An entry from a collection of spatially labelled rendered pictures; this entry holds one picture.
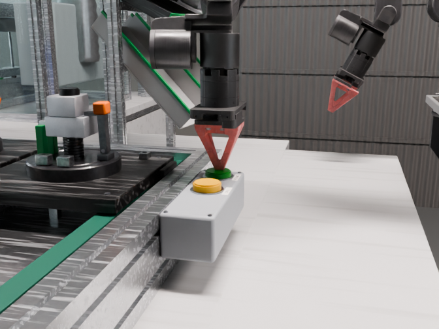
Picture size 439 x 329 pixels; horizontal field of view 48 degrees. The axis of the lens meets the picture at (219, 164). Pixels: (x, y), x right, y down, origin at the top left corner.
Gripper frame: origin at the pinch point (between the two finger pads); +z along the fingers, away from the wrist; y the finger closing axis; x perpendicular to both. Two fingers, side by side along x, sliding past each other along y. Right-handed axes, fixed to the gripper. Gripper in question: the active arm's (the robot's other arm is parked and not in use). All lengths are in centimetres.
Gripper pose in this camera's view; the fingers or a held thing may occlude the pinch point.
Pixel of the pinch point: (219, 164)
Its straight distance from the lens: 76.2
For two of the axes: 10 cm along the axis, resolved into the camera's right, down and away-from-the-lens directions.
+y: -2.2, 2.5, -9.4
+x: 9.8, 0.6, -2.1
